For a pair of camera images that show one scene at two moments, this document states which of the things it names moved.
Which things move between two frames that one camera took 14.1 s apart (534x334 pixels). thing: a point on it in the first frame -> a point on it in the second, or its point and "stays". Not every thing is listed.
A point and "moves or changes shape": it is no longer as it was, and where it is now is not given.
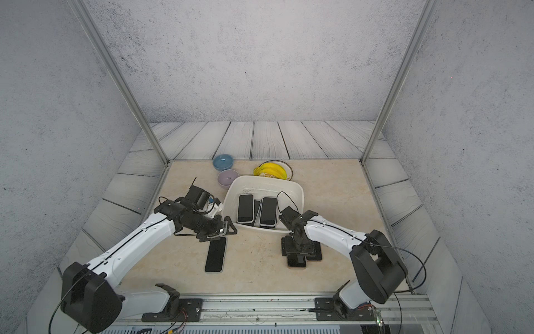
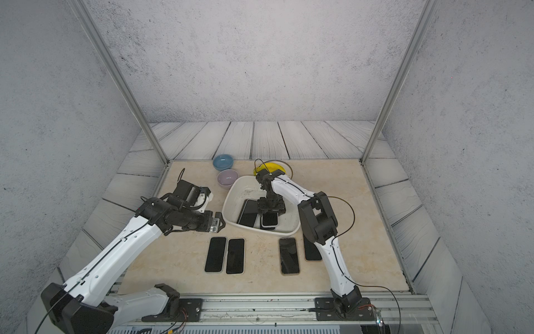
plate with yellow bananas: [274, 169] stays
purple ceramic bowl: [226, 177] stays
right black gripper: [286, 247] -> [279, 207]
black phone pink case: [268, 213] -> [288, 256]
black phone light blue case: [216, 256] stays
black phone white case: [245, 208] -> [236, 257]
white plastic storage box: [288, 193] stays
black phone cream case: [296, 260] moves or changes shape
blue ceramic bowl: [222, 162] stays
